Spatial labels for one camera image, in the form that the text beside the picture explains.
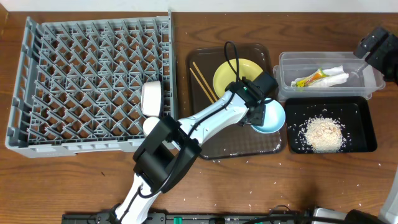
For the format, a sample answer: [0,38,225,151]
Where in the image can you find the light blue bowl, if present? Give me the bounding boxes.
[251,98,285,134]

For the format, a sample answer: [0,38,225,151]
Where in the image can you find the yellow plate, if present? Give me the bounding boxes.
[213,58,263,98]

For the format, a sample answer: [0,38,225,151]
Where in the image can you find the white tissue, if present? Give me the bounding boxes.
[303,65,349,88]

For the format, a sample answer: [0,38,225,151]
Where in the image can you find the green orange snack wrapper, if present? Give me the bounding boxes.
[291,69,328,88]

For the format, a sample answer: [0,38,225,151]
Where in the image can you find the rice food scraps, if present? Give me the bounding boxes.
[287,115,347,154]

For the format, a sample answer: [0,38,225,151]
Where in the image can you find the wooden chopstick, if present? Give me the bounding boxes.
[189,68,215,103]
[192,62,218,101]

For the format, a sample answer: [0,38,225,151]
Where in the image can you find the white paper cup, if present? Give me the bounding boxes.
[142,117,160,136]

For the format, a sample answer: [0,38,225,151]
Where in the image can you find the pink white bowl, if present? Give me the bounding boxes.
[141,81,162,117]

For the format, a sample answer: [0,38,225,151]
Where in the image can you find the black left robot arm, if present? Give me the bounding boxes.
[109,78,272,223]

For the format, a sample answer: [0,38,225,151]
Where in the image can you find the clear plastic waste bin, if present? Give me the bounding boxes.
[274,52,386,102]

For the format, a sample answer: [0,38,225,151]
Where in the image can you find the black waste tray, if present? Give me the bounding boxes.
[285,96,377,154]

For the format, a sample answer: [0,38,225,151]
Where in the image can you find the grey plastic dishwasher rack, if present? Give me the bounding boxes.
[5,15,178,158]

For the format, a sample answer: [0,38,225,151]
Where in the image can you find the dark brown serving tray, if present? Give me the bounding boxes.
[186,44,287,160]

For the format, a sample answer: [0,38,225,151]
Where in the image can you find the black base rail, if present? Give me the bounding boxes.
[61,212,311,224]

